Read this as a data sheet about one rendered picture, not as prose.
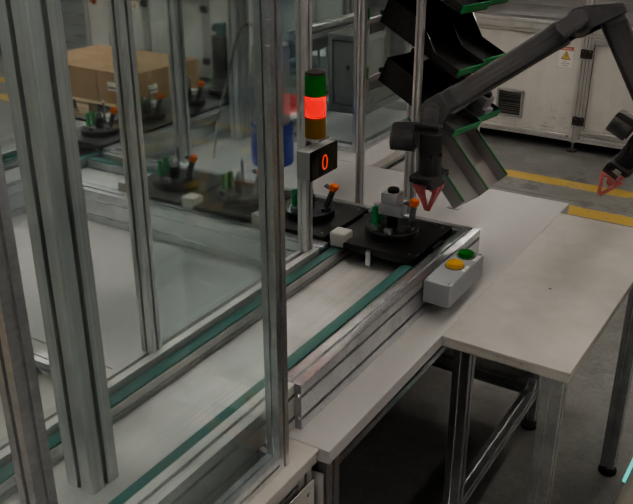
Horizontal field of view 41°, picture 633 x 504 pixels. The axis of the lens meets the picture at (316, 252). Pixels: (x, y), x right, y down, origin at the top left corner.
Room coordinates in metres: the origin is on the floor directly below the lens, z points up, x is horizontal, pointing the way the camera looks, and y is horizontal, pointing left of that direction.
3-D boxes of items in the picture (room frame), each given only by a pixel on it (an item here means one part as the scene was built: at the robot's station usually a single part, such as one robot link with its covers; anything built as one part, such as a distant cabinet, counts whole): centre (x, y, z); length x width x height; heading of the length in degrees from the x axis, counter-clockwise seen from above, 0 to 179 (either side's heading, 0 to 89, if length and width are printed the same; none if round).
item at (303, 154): (1.93, 0.00, 1.29); 0.12 x 0.05 x 0.25; 148
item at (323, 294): (1.79, -0.02, 0.91); 0.84 x 0.28 x 0.10; 148
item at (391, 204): (2.04, -0.19, 1.06); 0.08 x 0.04 x 0.07; 60
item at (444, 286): (1.85, -0.34, 0.93); 0.21 x 0.07 x 0.06; 148
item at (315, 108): (1.93, 0.00, 1.33); 0.05 x 0.05 x 0.05
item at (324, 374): (1.72, -0.18, 0.91); 0.89 x 0.06 x 0.11; 148
